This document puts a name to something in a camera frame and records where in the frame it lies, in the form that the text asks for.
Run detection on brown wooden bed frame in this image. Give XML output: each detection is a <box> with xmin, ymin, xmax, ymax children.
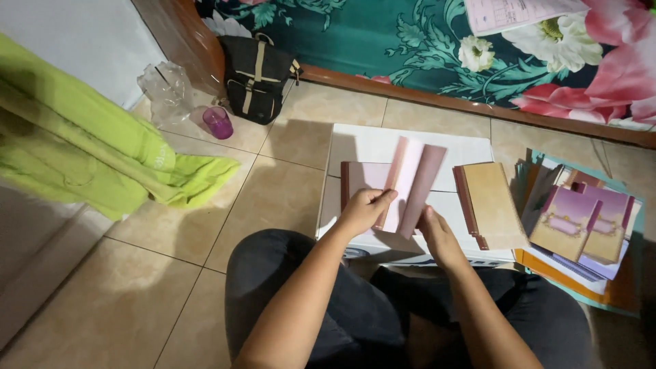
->
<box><xmin>131</xmin><ymin>0</ymin><xmax>656</xmax><ymax>150</ymax></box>

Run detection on clear crumpled plastic bag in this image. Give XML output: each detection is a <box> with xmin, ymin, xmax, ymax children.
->
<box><xmin>136</xmin><ymin>61</ymin><xmax>196</xmax><ymax>130</ymax></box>

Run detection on person's right hand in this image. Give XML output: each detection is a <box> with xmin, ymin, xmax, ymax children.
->
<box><xmin>416</xmin><ymin>205</ymin><xmax>467</xmax><ymax>272</ymax></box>

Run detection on pink paper sheet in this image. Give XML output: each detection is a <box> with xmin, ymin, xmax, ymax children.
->
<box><xmin>464</xmin><ymin>0</ymin><xmax>591</xmax><ymax>38</ymax></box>

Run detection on purple plastic cup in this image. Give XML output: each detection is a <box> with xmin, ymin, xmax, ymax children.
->
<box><xmin>202</xmin><ymin>106</ymin><xmax>235</xmax><ymax>140</ymax></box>

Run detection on heap of purple invitation cards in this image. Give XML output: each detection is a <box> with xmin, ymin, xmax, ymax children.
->
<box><xmin>512</xmin><ymin>149</ymin><xmax>646</xmax><ymax>317</ymax></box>

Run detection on white cardboard box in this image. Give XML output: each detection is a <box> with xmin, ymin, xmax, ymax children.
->
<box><xmin>316</xmin><ymin>123</ymin><xmax>516</xmax><ymax>267</ymax></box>

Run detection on pink invitation card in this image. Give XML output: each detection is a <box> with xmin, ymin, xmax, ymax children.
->
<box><xmin>340</xmin><ymin>136</ymin><xmax>448</xmax><ymax>241</ymax></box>

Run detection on person's dark trousers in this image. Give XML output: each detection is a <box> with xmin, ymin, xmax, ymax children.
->
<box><xmin>224</xmin><ymin>229</ymin><xmax>594</xmax><ymax>369</ymax></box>

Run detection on lime green towel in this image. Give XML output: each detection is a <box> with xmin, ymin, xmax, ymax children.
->
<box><xmin>0</xmin><ymin>33</ymin><xmax>242</xmax><ymax>221</ymax></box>

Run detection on floral teal bed sheet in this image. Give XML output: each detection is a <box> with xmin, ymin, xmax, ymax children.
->
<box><xmin>195</xmin><ymin>0</ymin><xmax>656</xmax><ymax>132</ymax></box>

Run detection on stack of tan folded cards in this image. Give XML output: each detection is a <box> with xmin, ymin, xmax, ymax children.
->
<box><xmin>453</xmin><ymin>162</ymin><xmax>530</xmax><ymax>252</ymax></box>

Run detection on person's left hand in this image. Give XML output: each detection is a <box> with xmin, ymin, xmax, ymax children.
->
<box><xmin>339</xmin><ymin>188</ymin><xmax>399</xmax><ymax>238</ymax></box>

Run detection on black canvas bag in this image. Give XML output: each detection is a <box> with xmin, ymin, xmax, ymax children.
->
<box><xmin>217</xmin><ymin>33</ymin><xmax>304</xmax><ymax>126</ymax></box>

